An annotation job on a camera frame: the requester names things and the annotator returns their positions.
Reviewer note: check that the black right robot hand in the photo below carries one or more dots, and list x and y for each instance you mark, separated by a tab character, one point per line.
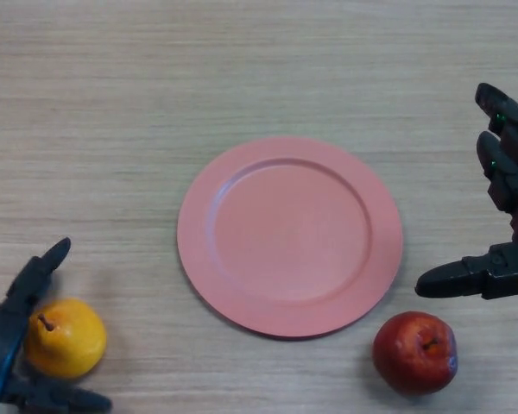
507	274

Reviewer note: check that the yellow pear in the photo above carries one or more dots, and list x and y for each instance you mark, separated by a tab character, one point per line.
73	340

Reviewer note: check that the pink round plate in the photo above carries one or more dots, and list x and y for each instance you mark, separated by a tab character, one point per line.
289	237

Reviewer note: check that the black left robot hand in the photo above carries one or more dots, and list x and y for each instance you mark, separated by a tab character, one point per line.
4	336

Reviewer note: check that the red apple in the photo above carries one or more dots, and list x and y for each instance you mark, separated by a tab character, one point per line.
408	353

